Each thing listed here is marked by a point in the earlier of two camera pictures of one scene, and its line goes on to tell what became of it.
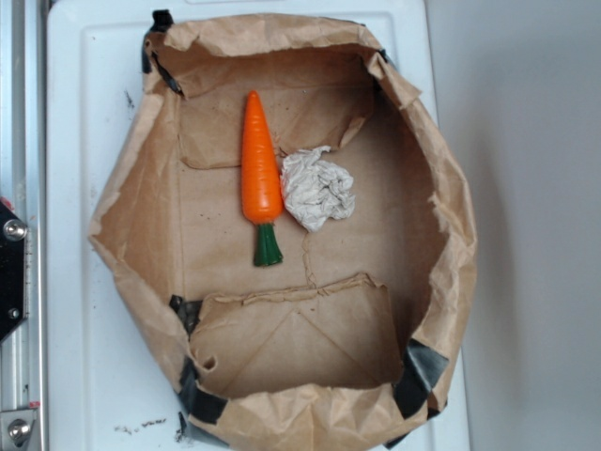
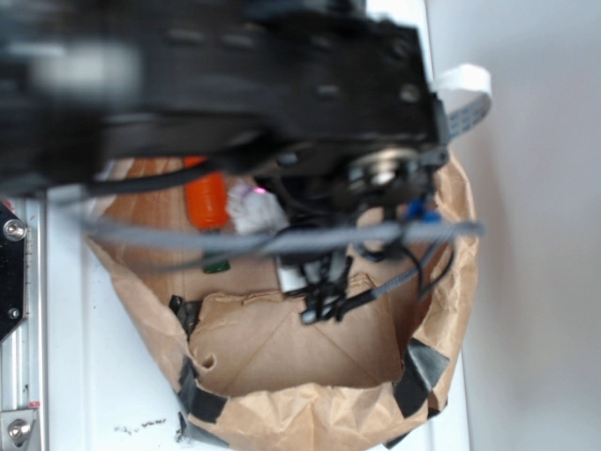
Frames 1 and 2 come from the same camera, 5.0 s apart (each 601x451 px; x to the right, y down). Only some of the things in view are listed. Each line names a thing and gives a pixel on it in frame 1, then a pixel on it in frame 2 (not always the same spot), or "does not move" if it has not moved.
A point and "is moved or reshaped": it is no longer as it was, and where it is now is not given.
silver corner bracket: [16, 427] does not move
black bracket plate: [12, 272] does not move
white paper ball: [315, 192] is moved or reshaped
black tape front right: [414, 381] does not move
